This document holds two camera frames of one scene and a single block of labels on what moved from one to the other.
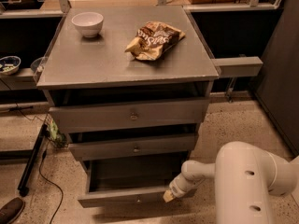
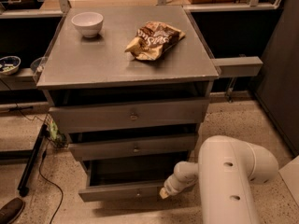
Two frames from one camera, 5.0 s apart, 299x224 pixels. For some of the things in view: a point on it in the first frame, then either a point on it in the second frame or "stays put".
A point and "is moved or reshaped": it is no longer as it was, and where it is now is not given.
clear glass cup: (39, 63) stays put
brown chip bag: (151, 39) stays put
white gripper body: (175, 189) -> (172, 185)
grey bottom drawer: (129, 182) is moved or reshaped
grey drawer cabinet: (129, 86) stays put
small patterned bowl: (9, 64) stays put
